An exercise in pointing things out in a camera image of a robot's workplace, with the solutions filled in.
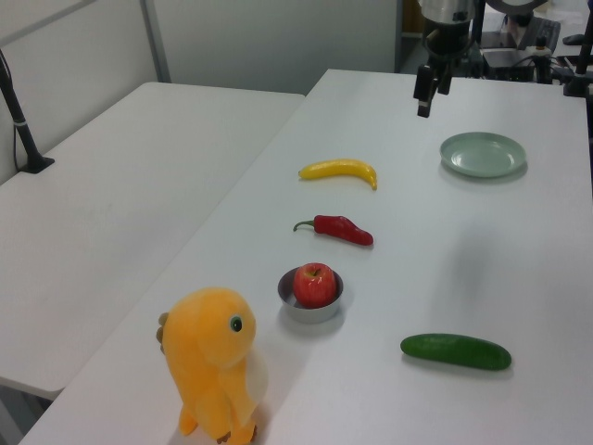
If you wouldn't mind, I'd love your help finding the red apple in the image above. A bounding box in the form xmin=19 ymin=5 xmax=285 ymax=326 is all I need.
xmin=292 ymin=262 xmax=337 ymax=309

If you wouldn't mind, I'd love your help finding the orange plush toy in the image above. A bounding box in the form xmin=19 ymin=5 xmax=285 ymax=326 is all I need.
xmin=157 ymin=286 xmax=271 ymax=445

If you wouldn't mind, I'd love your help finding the small grey bowl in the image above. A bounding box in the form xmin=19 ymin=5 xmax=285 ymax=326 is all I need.
xmin=277 ymin=266 xmax=345 ymax=324

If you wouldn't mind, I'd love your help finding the black pole with base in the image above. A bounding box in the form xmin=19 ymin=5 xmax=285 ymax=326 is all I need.
xmin=0 ymin=48 xmax=56 ymax=175

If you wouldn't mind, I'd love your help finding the pale green plate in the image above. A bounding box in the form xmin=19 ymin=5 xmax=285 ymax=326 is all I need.
xmin=439 ymin=132 xmax=528 ymax=179

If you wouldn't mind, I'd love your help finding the white side table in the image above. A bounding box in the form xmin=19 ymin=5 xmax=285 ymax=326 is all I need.
xmin=0 ymin=82 xmax=306 ymax=401

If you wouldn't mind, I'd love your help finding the yellow banana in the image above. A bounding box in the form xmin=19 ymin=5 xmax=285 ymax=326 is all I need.
xmin=297 ymin=158 xmax=379 ymax=192

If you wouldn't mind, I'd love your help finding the grey partition post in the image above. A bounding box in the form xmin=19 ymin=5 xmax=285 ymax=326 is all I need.
xmin=140 ymin=0 xmax=171 ymax=85

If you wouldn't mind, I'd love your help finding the red chili pepper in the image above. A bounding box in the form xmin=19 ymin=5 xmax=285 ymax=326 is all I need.
xmin=292 ymin=214 xmax=374 ymax=247

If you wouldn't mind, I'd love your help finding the black keyboard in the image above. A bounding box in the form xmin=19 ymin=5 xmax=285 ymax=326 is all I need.
xmin=521 ymin=18 xmax=562 ymax=53

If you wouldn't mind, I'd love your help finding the black tripod stand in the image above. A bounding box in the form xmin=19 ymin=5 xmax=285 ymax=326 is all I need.
xmin=561 ymin=0 xmax=593 ymax=98

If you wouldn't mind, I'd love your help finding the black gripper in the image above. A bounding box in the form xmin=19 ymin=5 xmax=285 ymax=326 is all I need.
xmin=412 ymin=19 xmax=475 ymax=119

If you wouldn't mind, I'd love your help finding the green cucumber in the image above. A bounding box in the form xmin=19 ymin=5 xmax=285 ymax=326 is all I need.
xmin=399 ymin=332 xmax=512 ymax=372

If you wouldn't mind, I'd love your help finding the dark desk device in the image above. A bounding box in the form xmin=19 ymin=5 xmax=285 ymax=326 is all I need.
xmin=481 ymin=47 xmax=553 ymax=83

